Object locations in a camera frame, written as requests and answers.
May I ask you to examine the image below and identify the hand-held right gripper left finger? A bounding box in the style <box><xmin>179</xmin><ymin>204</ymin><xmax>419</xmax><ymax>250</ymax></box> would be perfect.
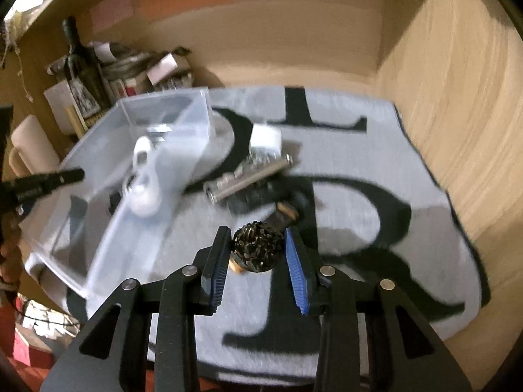
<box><xmin>40</xmin><ymin>225</ymin><xmax>232</xmax><ymax>392</ymax></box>

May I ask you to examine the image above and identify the grey cloth with black letters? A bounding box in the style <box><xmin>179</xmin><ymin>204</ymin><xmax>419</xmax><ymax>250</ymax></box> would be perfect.
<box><xmin>25</xmin><ymin>85</ymin><xmax>491</xmax><ymax>386</ymax></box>

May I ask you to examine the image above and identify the white plastic container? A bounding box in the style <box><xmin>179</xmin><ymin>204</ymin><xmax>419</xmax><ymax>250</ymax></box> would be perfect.
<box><xmin>43</xmin><ymin>78</ymin><xmax>84</xmax><ymax>135</ymax></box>

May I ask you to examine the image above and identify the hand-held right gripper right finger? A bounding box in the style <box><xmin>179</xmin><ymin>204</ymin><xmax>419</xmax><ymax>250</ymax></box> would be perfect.
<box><xmin>285</xmin><ymin>227</ymin><xmax>484</xmax><ymax>392</ymax></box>

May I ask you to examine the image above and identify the black studded ball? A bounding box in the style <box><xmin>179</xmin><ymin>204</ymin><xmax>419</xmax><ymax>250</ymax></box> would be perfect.
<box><xmin>231</xmin><ymin>220</ymin><xmax>284</xmax><ymax>273</ymax></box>

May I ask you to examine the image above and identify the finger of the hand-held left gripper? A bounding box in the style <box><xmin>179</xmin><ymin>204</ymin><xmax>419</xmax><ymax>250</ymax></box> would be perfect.
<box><xmin>8</xmin><ymin>168</ymin><xmax>86</xmax><ymax>202</ymax></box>

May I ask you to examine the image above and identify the dark wine bottle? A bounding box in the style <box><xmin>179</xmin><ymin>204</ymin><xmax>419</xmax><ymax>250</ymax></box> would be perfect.
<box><xmin>61</xmin><ymin>16</ymin><xmax>110</xmax><ymax>121</ymax></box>

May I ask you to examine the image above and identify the black rectangular device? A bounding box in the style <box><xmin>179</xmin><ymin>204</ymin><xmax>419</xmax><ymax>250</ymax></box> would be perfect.
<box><xmin>229</xmin><ymin>180</ymin><xmax>287</xmax><ymax>215</ymax></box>

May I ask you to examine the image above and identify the clear plastic storage box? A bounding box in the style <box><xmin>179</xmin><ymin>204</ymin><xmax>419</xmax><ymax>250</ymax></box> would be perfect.
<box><xmin>18</xmin><ymin>87</ymin><xmax>214</xmax><ymax>300</ymax></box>

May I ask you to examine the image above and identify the pile of papers and boxes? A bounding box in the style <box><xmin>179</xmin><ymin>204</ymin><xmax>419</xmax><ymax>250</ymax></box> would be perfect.
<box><xmin>88</xmin><ymin>41</ymin><xmax>194</xmax><ymax>99</ymax></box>

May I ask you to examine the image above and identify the small wooden block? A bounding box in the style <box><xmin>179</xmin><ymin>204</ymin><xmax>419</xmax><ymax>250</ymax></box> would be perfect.
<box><xmin>276</xmin><ymin>202</ymin><xmax>298</xmax><ymax>223</ymax></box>

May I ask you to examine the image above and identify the person's left hand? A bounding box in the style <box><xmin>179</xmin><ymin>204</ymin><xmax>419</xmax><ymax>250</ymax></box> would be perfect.
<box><xmin>0</xmin><ymin>224</ymin><xmax>24</xmax><ymax>300</ymax></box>

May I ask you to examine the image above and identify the cream ceramic mug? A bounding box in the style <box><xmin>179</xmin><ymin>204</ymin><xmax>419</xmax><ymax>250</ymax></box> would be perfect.
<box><xmin>8</xmin><ymin>114</ymin><xmax>62</xmax><ymax>178</ymax></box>

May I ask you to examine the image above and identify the pink sticky note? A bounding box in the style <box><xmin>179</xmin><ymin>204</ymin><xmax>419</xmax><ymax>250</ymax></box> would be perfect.
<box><xmin>91</xmin><ymin>0</ymin><xmax>135</xmax><ymax>33</ymax></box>

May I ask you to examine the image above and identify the white plastic bottle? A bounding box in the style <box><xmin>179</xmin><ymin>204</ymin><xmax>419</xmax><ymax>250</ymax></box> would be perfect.
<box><xmin>127</xmin><ymin>136</ymin><xmax>163</xmax><ymax>217</ymax></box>

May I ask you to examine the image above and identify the silver metal cylinder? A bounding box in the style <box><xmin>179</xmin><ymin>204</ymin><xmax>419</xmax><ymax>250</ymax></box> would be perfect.
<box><xmin>203</xmin><ymin>153</ymin><xmax>295</xmax><ymax>205</ymax></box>

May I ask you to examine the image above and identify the white cube adapter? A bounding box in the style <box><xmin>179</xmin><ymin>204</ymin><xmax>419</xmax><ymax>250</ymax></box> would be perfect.
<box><xmin>249</xmin><ymin>123</ymin><xmax>282</xmax><ymax>156</ymax></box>

